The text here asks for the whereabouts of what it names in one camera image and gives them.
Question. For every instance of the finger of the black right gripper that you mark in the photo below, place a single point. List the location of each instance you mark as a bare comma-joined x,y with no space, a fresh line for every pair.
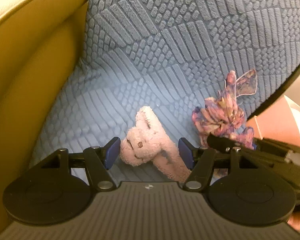
225,145

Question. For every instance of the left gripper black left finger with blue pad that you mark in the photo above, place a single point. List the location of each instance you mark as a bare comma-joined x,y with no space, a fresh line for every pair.
96,161

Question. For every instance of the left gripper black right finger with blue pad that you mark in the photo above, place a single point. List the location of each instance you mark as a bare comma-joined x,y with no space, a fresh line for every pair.
201,162

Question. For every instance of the purple ribbon flower bouquet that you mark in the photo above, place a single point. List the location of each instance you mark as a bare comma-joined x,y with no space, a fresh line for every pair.
222,116

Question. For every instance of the pink plush bunny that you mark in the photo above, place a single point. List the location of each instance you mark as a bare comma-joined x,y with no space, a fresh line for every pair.
147,141

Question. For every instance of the pink cardboard box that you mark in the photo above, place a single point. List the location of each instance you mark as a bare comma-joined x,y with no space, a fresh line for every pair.
280,121

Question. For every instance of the blue textured seat cushion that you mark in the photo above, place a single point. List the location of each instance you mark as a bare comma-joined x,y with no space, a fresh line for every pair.
169,55

